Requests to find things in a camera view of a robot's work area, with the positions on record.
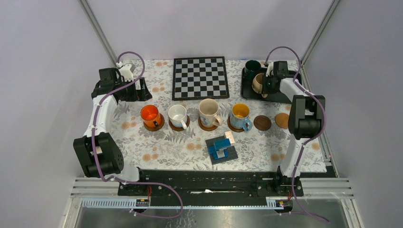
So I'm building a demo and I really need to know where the blue mug yellow inside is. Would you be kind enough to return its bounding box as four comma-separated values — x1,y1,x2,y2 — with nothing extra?
229,103,253,131

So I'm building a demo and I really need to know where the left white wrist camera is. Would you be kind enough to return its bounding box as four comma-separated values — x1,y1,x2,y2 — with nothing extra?
115,62,135,83

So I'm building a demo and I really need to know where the brown wooden ringed coaster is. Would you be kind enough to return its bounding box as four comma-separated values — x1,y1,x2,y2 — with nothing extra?
143,114,165,132
198,117,217,132
169,115,191,132
227,118,245,133

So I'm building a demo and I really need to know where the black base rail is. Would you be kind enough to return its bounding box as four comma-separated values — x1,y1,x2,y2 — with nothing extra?
117,170,291,207

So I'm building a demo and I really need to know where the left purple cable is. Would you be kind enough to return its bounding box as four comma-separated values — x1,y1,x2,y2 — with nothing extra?
90,51,184,219

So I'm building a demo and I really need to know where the cream tall mug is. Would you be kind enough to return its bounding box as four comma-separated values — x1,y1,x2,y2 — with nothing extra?
198,98,223,128

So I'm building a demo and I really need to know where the dark green mug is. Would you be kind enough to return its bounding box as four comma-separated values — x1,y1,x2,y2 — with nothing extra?
244,60,261,81

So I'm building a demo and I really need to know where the dark walnut coaster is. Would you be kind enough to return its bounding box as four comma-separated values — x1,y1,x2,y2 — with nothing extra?
253,115,272,131

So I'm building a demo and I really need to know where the beige round mug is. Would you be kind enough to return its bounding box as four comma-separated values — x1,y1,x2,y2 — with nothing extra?
252,73,268,98

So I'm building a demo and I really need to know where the black white chessboard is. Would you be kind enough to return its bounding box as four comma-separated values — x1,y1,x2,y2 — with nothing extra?
172,56,230,101

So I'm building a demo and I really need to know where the lego brick model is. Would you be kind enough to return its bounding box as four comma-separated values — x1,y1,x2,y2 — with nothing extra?
205,131,238,165

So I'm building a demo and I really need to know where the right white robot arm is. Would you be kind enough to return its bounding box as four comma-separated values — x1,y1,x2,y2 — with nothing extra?
262,61,326,196

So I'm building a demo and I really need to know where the white mug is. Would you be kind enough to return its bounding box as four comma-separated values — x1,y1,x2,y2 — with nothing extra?
168,104,188,130

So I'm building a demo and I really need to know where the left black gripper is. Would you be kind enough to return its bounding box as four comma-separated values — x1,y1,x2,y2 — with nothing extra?
116,77,151,102

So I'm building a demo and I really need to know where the floral tablecloth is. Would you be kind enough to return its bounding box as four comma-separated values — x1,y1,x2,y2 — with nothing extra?
109,60,326,172

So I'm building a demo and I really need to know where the light orange coaster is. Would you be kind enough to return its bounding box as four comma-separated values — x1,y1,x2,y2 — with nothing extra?
275,113,289,129

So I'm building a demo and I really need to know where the black cup tray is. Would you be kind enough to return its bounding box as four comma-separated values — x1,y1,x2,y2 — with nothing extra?
240,68,291,104

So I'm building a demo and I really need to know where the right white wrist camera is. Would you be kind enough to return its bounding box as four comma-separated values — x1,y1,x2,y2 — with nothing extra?
266,62,274,77

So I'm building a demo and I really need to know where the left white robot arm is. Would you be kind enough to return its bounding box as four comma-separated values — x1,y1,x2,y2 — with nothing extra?
73,68,152,195

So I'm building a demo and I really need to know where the orange mug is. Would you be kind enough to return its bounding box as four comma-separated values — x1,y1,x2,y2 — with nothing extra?
141,105,160,121

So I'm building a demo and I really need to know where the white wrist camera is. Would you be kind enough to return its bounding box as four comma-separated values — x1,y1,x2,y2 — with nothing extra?
115,62,135,83
266,62,274,77

